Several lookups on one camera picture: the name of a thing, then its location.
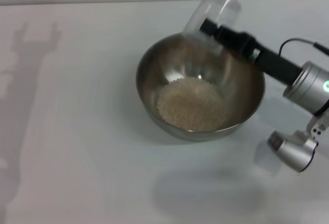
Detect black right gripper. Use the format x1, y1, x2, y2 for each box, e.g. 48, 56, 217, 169
199, 18, 304, 86

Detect clear plastic measuring cup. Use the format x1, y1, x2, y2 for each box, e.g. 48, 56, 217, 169
180, 0, 243, 57

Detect stainless steel mixing bowl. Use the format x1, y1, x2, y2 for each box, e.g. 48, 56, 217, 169
135, 30, 266, 143

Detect white rice grains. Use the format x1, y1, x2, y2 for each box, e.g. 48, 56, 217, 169
156, 77, 229, 133

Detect right arm cable with plug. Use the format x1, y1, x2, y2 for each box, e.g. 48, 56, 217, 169
278, 38, 329, 57

